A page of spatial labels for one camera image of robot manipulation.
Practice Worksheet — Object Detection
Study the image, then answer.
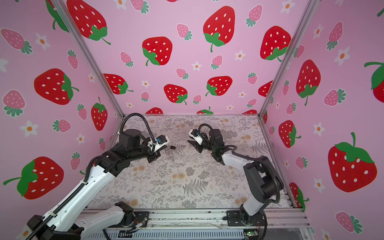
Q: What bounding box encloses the right aluminium corner post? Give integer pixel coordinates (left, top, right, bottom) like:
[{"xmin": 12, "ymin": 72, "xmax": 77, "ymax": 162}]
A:
[{"xmin": 258, "ymin": 0, "xmax": 322, "ymax": 118}]

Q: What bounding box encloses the aluminium corner post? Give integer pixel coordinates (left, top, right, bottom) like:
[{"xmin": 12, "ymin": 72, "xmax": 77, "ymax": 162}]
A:
[
  {"xmin": 53, "ymin": 0, "xmax": 125, "ymax": 118},
  {"xmin": 258, "ymin": 0, "xmax": 322, "ymax": 118}
]

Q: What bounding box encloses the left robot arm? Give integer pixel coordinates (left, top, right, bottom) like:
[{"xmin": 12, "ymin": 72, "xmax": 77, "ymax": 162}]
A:
[{"xmin": 27, "ymin": 129, "xmax": 170, "ymax": 240}]

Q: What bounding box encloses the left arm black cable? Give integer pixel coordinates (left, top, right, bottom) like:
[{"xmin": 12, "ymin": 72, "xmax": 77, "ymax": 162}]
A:
[{"xmin": 119, "ymin": 113, "xmax": 157, "ymax": 145}]

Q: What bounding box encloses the left aluminium corner post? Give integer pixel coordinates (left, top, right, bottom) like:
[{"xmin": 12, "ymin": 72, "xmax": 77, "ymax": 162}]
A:
[{"xmin": 53, "ymin": 0, "xmax": 125, "ymax": 118}]

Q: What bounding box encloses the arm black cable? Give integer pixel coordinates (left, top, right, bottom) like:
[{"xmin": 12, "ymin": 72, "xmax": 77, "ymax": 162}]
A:
[
  {"xmin": 197, "ymin": 123, "xmax": 215, "ymax": 142},
  {"xmin": 119, "ymin": 113, "xmax": 157, "ymax": 145}
]

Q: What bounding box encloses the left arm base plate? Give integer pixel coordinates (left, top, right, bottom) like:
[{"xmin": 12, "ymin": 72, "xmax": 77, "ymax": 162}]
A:
[{"xmin": 109, "ymin": 211, "xmax": 150, "ymax": 229}]

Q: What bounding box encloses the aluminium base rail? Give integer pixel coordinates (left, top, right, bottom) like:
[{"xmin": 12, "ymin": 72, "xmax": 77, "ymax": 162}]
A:
[{"xmin": 59, "ymin": 208, "xmax": 313, "ymax": 240}]

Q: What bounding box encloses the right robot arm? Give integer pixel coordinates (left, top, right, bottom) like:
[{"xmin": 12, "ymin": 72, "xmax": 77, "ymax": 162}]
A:
[{"xmin": 188, "ymin": 129, "xmax": 284, "ymax": 226}]

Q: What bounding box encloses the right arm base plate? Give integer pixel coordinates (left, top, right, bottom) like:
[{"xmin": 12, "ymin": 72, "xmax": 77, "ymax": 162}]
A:
[{"xmin": 223, "ymin": 210, "xmax": 268, "ymax": 227}]

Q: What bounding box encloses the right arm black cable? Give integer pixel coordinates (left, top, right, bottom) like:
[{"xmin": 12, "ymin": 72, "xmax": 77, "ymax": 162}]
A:
[{"xmin": 197, "ymin": 123, "xmax": 215, "ymax": 142}]

